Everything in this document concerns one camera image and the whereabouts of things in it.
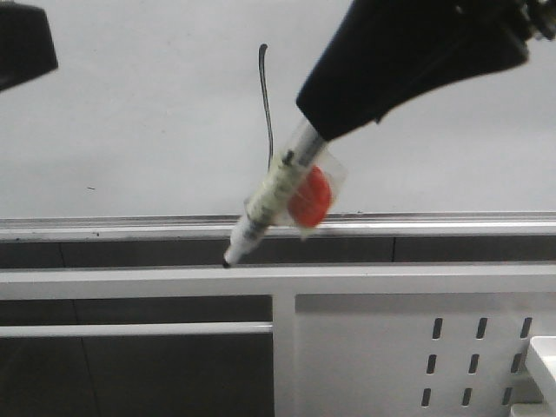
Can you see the white whiteboard marker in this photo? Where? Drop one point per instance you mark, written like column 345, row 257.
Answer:
column 288, row 168

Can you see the white plastic bin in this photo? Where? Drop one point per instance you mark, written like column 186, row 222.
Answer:
column 543, row 369

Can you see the white metal rack frame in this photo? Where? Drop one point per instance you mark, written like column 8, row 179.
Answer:
column 283, row 285

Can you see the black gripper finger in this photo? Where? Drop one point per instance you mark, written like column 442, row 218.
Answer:
column 27, row 47
column 386, row 53

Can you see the aluminium whiteboard tray rail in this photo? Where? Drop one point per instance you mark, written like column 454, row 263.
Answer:
column 205, row 227

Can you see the white whiteboard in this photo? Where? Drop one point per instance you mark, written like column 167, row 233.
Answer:
column 170, row 107

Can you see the red round magnet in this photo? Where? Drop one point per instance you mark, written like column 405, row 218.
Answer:
column 312, row 200

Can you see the white perforated metal panel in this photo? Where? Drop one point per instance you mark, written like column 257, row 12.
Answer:
column 416, row 355

